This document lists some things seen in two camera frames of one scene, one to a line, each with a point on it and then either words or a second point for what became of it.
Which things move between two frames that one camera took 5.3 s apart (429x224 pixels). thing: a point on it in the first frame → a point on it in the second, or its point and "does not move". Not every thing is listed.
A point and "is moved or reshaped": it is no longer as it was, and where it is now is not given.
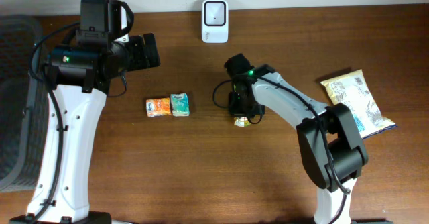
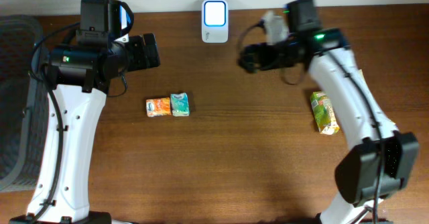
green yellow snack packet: x=242 y=121 is moved or reshaped
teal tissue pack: x=179 y=103 does not move
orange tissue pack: x=158 y=106 does not move
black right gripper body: x=238 y=106 → x=270 y=57
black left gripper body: x=137 y=55 does not move
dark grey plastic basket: x=24 y=114 does not move
